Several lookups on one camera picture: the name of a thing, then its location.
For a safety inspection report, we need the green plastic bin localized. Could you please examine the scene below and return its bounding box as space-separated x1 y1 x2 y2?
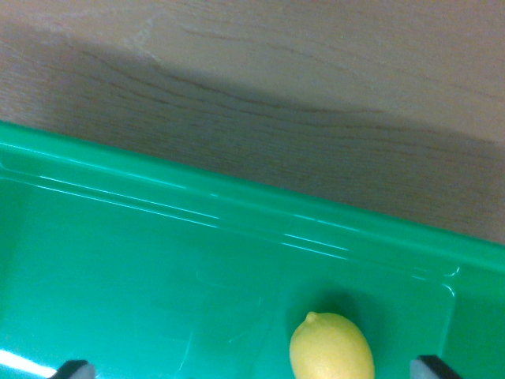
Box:
0 120 505 379

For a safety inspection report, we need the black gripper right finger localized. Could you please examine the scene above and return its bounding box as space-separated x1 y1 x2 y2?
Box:
410 355 463 379

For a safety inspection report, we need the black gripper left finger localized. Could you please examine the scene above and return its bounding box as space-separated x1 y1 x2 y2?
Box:
48 359 97 379

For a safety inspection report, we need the yellow lemon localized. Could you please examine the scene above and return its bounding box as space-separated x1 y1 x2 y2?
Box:
289 311 376 379

